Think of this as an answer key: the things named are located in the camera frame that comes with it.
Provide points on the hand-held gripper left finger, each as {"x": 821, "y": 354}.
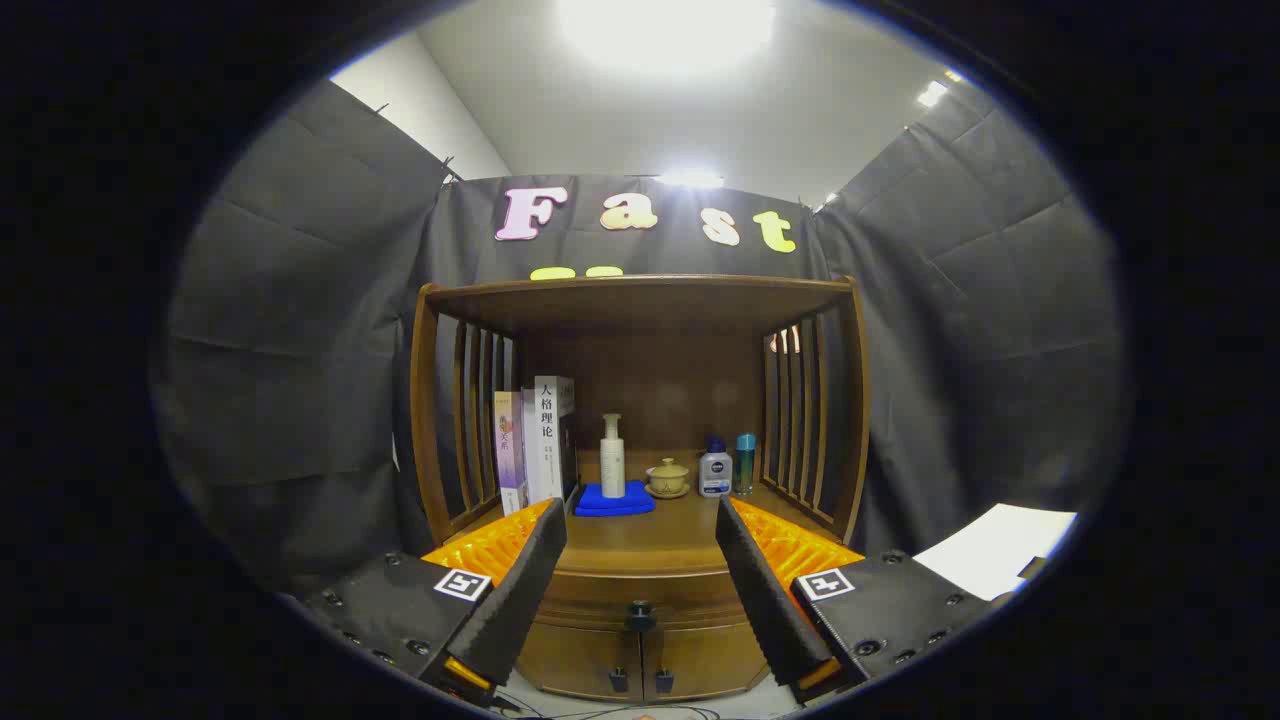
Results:
{"x": 520, "y": 600}

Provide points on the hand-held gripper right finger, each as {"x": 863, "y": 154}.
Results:
{"x": 770, "y": 600}

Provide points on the brown wooden drawer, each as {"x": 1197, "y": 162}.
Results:
{"x": 680, "y": 600}

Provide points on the wooden cabinet door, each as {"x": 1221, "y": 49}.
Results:
{"x": 710, "y": 655}
{"x": 580, "y": 660}

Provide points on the wooden countertop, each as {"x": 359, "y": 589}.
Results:
{"x": 650, "y": 540}

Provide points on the brown wooden cabinet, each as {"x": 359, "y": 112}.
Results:
{"x": 660, "y": 390}

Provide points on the teal bottle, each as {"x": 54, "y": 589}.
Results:
{"x": 745, "y": 465}

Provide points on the white blue-capped lotion bottle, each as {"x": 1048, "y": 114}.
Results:
{"x": 716, "y": 473}

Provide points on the blue folded cloth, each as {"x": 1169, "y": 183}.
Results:
{"x": 630, "y": 503}

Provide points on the thin white book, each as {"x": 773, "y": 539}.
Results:
{"x": 528, "y": 450}

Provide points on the purple book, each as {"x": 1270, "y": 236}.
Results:
{"x": 508, "y": 450}

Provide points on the yellow lidded teacup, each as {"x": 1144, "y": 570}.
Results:
{"x": 667, "y": 478}

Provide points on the thick white book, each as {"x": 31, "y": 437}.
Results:
{"x": 548, "y": 440}

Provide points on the white pump bottle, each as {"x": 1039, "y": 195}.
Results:
{"x": 612, "y": 465}

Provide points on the small ceiling light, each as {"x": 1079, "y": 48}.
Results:
{"x": 932, "y": 93}

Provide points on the large ceiling light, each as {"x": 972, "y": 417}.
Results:
{"x": 665, "y": 30}

